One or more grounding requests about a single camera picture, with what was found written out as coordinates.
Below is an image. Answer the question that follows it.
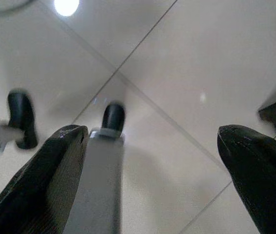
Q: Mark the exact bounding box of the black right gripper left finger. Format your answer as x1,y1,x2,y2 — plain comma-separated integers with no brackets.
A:
0,124,89,234

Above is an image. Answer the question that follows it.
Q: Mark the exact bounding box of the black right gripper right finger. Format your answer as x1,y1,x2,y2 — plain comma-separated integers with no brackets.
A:
217,124,276,234

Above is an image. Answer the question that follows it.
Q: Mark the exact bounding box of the silver robot right leg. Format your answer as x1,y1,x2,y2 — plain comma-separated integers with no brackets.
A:
63,103,127,234

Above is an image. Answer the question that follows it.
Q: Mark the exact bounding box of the silver robot leg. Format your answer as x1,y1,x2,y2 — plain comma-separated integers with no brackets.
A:
63,103,127,234
0,89,40,159

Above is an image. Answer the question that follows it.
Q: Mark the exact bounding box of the silver robot left leg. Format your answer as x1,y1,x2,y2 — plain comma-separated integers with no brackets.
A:
0,89,40,159

